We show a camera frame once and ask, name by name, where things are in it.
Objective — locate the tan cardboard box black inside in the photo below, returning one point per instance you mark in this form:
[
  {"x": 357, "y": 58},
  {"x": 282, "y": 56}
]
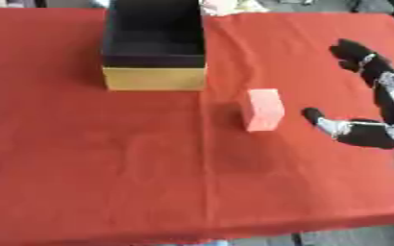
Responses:
[{"x": 153, "y": 48}]

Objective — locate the white cloth bundle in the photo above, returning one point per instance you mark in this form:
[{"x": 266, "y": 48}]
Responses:
[{"x": 228, "y": 6}]

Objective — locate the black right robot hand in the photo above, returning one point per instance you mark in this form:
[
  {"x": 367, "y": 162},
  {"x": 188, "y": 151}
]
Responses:
[{"x": 368, "y": 133}]

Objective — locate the pink rectangular block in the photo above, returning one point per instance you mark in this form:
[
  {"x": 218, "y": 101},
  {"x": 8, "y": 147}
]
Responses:
[{"x": 262, "y": 110}]

